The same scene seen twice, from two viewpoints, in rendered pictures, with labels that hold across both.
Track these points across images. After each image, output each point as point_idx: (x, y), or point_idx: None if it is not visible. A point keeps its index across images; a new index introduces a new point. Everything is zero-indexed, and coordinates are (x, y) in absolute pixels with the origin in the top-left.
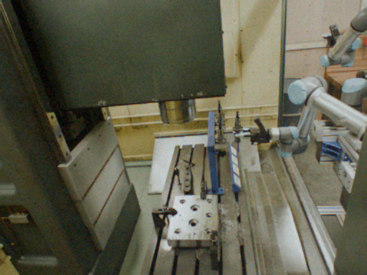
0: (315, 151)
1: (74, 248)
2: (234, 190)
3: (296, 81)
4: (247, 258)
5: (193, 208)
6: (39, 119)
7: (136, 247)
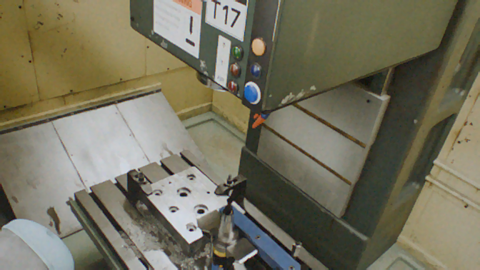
0: None
1: (250, 111)
2: None
3: (37, 235)
4: (102, 216)
5: (205, 212)
6: None
7: None
